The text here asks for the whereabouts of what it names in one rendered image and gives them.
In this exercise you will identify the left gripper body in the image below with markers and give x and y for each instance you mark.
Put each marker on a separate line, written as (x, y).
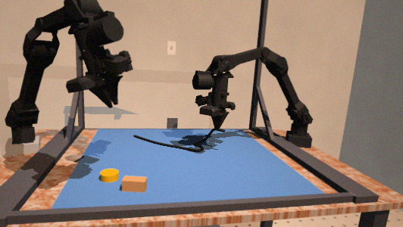
(218, 99)

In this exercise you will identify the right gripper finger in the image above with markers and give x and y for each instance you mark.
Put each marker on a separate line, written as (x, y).
(102, 93)
(113, 89)

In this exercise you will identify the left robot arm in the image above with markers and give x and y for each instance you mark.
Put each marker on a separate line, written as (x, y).
(277, 66)

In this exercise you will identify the blue mat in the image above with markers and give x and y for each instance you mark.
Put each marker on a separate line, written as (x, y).
(232, 166)

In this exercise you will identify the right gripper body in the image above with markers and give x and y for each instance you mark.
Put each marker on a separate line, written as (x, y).
(87, 82)

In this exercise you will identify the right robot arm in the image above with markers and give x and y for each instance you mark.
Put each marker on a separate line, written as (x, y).
(39, 54)

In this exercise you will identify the orange disc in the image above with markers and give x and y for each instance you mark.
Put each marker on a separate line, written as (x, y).
(109, 175)

